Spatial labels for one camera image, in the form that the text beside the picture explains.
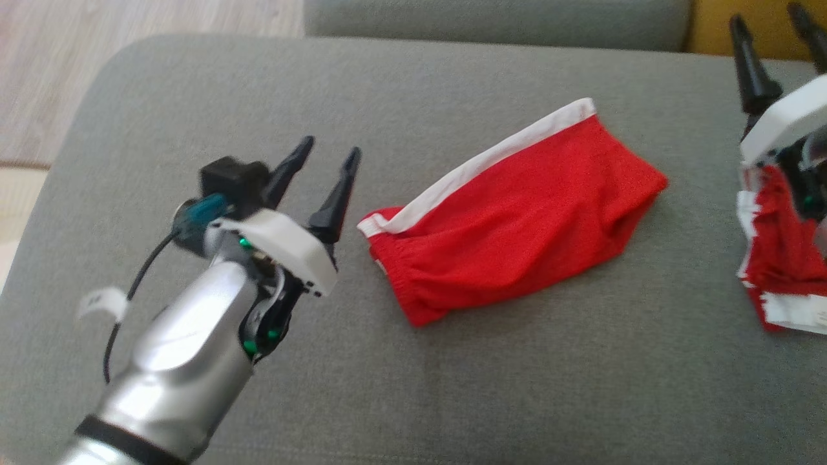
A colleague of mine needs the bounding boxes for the pale floor rug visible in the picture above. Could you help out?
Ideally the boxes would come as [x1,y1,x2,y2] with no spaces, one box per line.
[0,160,52,295]

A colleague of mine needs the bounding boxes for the black cable with teal plug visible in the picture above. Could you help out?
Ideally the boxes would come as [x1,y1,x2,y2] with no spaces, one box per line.
[102,196,228,386]

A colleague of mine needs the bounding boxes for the large yellow sofa back cushion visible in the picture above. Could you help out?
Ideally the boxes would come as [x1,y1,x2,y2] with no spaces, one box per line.
[686,0,827,63]

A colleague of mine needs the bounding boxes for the white cable label tag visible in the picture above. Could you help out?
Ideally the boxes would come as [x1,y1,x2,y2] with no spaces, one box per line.
[76,287,129,324]

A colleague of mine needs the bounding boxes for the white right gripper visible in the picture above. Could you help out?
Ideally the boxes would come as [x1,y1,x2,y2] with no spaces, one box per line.
[729,1,827,222]

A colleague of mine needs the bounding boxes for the red basketball jersey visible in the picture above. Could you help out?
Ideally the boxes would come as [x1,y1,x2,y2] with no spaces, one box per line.
[736,164,827,336]

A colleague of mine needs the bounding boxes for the large grey sofa seat cushion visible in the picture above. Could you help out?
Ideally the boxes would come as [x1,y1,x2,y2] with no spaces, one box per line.
[0,34,827,465]

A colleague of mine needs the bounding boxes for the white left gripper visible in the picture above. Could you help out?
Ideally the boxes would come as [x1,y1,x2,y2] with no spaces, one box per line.
[208,135,363,364]

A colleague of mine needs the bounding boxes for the red shorts with white band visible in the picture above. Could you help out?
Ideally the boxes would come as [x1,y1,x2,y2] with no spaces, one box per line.
[356,98,669,328]

